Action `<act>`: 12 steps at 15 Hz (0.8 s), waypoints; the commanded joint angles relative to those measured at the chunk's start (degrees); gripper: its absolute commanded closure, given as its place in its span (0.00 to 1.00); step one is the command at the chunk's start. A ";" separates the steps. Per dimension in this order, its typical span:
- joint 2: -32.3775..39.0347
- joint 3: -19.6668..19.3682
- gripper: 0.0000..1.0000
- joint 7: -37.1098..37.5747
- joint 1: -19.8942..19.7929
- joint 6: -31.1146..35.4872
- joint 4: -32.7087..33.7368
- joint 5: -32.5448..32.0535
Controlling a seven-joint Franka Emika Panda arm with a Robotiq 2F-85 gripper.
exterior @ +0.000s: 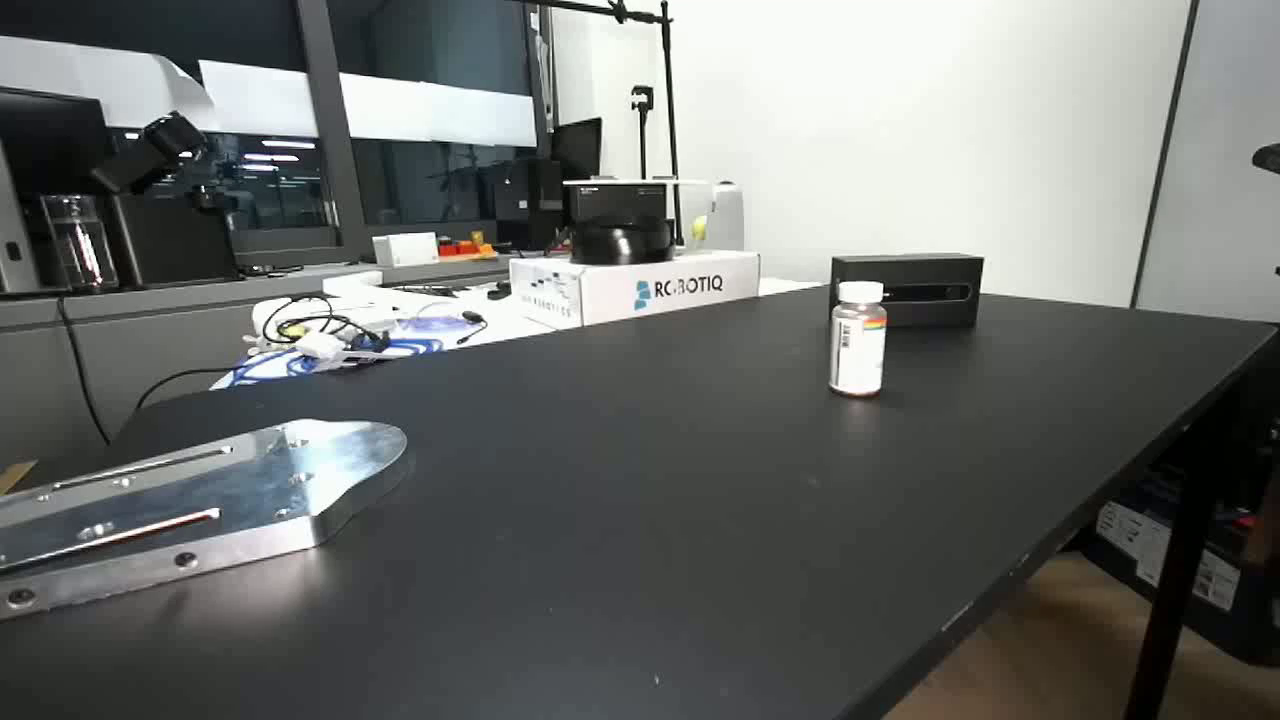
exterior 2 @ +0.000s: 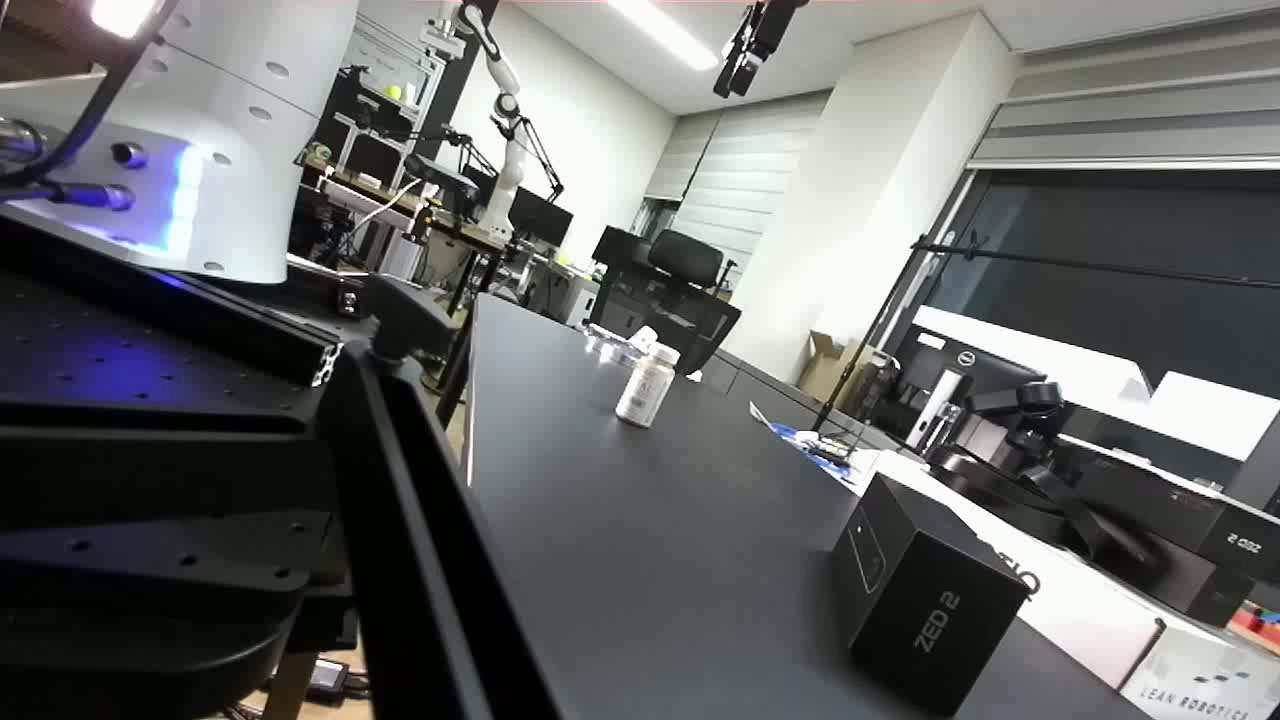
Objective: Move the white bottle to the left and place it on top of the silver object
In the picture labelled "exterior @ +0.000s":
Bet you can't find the white Robotiq cardboard box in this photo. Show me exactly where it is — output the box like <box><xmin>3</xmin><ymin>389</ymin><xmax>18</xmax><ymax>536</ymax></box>
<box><xmin>509</xmin><ymin>249</ymin><xmax>764</xmax><ymax>332</ymax></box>

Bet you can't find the silver metal plate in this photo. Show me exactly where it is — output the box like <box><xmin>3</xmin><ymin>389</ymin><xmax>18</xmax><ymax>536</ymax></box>
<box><xmin>0</xmin><ymin>415</ymin><xmax>413</xmax><ymax>623</ymax></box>

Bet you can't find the black ZED camera box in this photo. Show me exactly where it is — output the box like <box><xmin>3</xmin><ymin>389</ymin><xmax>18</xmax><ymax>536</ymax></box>
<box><xmin>827</xmin><ymin>251</ymin><xmax>988</xmax><ymax>336</ymax></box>

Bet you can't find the black table leg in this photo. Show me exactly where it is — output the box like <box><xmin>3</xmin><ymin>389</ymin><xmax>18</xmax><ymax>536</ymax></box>
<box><xmin>1119</xmin><ymin>395</ymin><xmax>1230</xmax><ymax>720</ymax></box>

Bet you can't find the small orange object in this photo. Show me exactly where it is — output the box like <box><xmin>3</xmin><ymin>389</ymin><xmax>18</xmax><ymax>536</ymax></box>
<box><xmin>437</xmin><ymin>230</ymin><xmax>499</xmax><ymax>262</ymax></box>

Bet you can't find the black printer device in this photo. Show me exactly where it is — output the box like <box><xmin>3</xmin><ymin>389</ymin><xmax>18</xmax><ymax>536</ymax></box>
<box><xmin>559</xmin><ymin>175</ymin><xmax>679</xmax><ymax>269</ymax></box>

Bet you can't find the black vertical frame post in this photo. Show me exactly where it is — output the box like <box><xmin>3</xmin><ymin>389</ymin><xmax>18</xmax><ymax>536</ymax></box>
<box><xmin>293</xmin><ymin>0</ymin><xmax>380</xmax><ymax>262</ymax></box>

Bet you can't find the white cable bundle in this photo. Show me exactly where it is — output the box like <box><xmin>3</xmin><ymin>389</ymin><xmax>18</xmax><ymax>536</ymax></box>
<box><xmin>250</xmin><ymin>291</ymin><xmax>391</xmax><ymax>370</ymax></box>

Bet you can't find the black computer monitor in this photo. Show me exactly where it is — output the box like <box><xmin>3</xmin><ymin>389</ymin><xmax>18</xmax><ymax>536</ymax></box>
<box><xmin>547</xmin><ymin>110</ymin><xmax>608</xmax><ymax>184</ymax></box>

